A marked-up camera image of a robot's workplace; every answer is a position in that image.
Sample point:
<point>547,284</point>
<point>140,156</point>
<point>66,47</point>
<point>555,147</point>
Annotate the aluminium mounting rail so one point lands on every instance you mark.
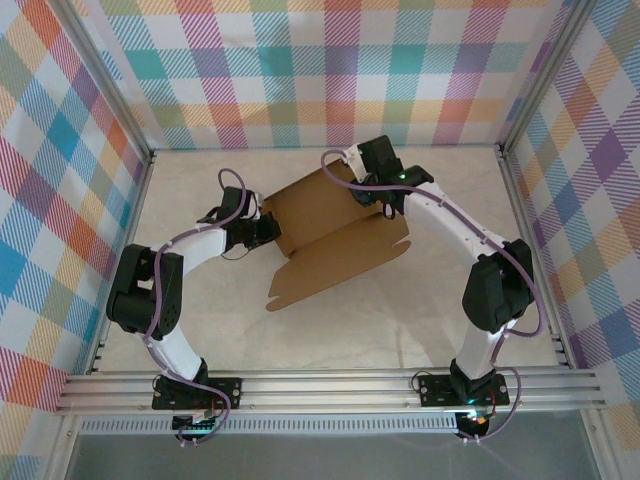
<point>325,392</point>

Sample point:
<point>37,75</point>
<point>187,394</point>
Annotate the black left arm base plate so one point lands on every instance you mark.
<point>227,392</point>

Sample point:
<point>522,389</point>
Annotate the aluminium left side rail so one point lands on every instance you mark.
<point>135,212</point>

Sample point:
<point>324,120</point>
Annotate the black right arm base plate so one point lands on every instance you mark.
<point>435,390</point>

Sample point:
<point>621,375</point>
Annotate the aluminium right side rail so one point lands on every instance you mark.
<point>516,200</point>

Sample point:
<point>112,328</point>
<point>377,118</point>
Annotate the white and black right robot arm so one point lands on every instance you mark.
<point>495,295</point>

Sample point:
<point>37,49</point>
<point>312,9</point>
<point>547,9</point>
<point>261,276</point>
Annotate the brown cardboard box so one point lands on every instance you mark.
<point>320,215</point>

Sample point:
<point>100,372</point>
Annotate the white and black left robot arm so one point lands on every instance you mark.
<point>195,245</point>

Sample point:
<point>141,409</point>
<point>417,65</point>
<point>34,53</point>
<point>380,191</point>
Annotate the aluminium right frame post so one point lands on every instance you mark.
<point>544,75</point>

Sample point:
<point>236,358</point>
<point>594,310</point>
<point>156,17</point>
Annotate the aluminium frame post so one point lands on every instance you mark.
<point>544,75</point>
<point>102,75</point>

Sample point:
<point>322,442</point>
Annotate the aluminium left frame post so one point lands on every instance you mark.
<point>102,75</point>

